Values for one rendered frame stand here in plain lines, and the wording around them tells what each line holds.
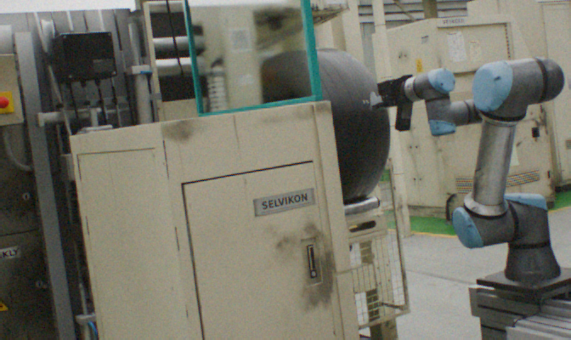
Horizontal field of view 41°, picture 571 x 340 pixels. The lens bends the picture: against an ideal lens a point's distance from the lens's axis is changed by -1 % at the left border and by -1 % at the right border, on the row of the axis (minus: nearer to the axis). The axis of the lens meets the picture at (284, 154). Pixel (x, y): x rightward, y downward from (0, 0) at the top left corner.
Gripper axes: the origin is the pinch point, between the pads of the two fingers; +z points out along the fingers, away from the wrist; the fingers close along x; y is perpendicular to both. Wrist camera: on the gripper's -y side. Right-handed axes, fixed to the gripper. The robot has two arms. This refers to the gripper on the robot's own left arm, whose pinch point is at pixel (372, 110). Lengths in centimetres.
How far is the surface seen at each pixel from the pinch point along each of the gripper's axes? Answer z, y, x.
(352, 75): 5.6, 13.1, 1.0
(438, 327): 123, -109, -118
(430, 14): 632, 203, -684
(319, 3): 43, 49, -21
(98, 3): 24, 46, 77
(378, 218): 16.6, -36.1, -6.7
